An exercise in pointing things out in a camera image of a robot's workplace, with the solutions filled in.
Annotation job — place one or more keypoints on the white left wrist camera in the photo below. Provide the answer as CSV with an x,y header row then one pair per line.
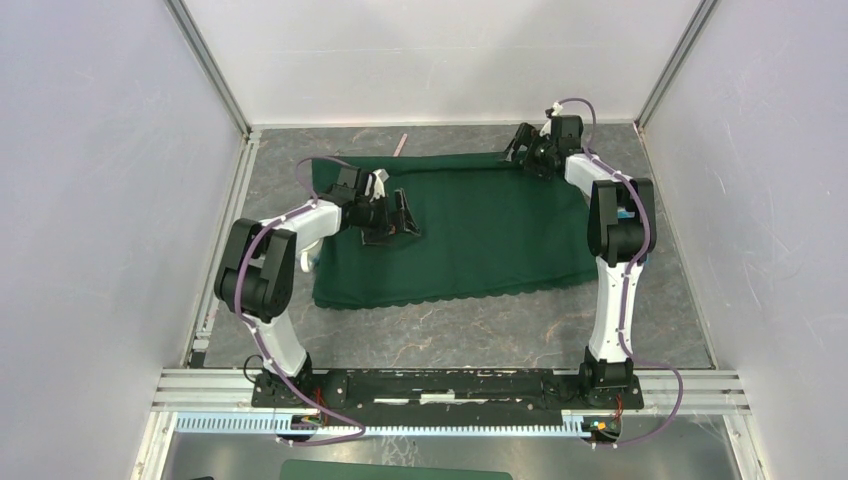
x,y
375,185

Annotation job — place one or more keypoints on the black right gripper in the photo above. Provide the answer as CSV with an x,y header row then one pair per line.
x,y
523,136

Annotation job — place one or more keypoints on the blue slotted cable duct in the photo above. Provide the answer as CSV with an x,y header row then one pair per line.
x,y
283,424

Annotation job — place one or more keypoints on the dark green cloth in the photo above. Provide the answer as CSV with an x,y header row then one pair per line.
x,y
487,228

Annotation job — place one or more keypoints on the black handled knife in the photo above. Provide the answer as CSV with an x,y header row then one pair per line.
x,y
400,145

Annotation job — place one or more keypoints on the white blue mug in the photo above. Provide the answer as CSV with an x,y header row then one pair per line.
x,y
309,257

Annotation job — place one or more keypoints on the green mat at bottom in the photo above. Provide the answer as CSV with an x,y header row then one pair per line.
x,y
319,470

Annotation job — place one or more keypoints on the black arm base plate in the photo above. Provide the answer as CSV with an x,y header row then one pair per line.
x,y
444,398

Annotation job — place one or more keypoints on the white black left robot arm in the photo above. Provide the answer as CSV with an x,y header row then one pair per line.
x,y
255,275

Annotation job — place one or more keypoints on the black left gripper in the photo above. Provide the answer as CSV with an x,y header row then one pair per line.
x,y
380,235

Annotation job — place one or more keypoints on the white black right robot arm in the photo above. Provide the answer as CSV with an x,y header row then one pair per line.
x,y
620,236

